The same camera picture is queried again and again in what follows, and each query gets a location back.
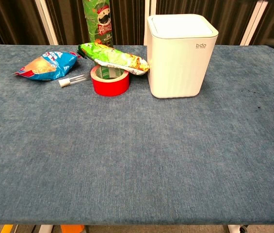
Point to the blue table cloth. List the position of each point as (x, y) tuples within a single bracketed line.
[(127, 150)]

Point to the red tape roll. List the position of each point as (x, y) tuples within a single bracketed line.
[(110, 85)]

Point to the green snack bag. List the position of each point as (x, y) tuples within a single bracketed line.
[(112, 57)]

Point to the white plastic trash bin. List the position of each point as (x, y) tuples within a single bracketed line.
[(178, 60)]

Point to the clear tube with white cap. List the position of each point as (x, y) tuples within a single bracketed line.
[(70, 80)]

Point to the green Pringles can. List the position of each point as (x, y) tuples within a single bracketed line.
[(100, 24)]

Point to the blue snack bag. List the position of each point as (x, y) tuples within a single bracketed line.
[(47, 66)]

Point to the orange object under table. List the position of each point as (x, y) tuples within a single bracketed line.
[(72, 228)]

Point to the white table leg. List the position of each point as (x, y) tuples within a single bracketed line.
[(233, 228), (45, 228)]

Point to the dark pleated curtain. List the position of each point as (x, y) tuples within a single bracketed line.
[(10, 19)]

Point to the yellow object under table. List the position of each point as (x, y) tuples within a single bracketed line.
[(7, 228)]

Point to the white frame post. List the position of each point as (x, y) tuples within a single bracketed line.
[(147, 9), (47, 21), (253, 23)]

